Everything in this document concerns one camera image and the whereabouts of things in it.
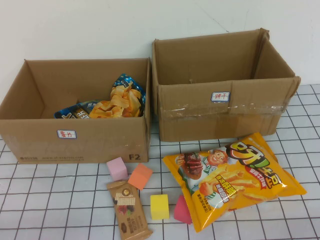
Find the blue potato chip bag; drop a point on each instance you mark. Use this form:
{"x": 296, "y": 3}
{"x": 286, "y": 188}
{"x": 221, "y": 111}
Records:
{"x": 126, "y": 98}

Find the cardboard box printed F2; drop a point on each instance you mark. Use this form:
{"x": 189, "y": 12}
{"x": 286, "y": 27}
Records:
{"x": 87, "y": 147}

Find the orange foam cube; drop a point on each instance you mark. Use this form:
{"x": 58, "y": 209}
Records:
{"x": 140, "y": 176}

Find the red foam block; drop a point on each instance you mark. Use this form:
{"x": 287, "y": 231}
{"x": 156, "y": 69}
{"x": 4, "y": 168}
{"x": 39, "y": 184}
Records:
{"x": 182, "y": 211}

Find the white label on taped box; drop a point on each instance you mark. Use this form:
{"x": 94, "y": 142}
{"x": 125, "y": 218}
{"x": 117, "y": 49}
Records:
{"x": 221, "y": 97}

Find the yellow fries snack bag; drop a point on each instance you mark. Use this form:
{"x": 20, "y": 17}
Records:
{"x": 230, "y": 185}

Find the brown wafer snack bar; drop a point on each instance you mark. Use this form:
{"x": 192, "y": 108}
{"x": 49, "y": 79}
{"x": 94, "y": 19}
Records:
{"x": 127, "y": 210}

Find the white label on F2 box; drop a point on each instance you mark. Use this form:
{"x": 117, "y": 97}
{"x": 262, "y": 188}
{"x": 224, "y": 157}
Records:
{"x": 67, "y": 134}

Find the pink foam cube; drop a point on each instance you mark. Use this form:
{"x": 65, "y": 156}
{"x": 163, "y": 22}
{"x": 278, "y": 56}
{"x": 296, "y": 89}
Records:
{"x": 117, "y": 169}

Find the plain taped cardboard box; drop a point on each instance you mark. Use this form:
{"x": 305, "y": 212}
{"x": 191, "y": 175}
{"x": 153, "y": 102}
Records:
{"x": 195, "y": 120}

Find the yellow foam cube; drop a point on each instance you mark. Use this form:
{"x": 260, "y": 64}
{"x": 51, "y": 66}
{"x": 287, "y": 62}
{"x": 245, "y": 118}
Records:
{"x": 160, "y": 207}

